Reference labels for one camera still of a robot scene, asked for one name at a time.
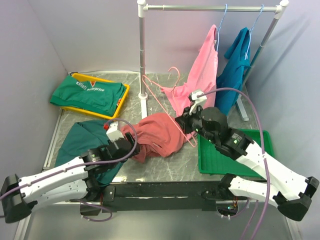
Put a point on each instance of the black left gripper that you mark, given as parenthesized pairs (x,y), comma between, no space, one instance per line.
(129,136)

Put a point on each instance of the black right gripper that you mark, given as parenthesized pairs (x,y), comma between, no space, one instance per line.
(186,118)

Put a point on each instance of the salmon red t shirt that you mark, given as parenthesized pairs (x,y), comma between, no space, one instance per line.
(157,136)

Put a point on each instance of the pink wire hanger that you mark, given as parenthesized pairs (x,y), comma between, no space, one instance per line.
(187,138)

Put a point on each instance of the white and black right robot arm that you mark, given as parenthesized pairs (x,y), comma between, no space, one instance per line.
(288,191)

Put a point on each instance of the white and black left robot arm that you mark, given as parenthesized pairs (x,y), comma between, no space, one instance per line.
(72,181)

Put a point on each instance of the dark teal t shirt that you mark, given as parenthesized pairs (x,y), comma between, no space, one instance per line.
(81,137)

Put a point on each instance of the green printed t shirt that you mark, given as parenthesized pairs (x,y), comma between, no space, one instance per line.
(94,96)

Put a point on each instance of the pink t shirt on hanger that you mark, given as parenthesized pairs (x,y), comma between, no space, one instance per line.
(202,75)

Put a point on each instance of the blue t shirt on hanger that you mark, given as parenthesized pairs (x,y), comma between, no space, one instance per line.
(238,60)

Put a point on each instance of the light blue hanger right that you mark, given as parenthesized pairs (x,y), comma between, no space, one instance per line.
(251,35)

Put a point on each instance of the light blue hanger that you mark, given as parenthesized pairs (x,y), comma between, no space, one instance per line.
(251,35)
(219,28)

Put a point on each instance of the light blue hanger left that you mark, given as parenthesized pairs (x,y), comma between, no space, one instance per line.
(219,28)

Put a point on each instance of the yellow plastic tray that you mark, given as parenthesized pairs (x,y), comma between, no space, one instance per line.
(82,77)

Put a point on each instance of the green plastic tray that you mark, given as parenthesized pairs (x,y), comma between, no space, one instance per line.
(210,161)

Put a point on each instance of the silver clothes rack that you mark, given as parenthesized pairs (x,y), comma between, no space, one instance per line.
(143,7)

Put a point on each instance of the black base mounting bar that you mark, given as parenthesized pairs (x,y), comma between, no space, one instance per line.
(170,195)

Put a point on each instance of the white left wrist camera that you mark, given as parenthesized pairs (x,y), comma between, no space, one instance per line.
(112,131)

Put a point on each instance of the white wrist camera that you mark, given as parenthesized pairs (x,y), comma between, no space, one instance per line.
(112,131)
(197,99)

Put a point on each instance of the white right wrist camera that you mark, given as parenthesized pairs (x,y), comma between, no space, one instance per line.
(197,99)

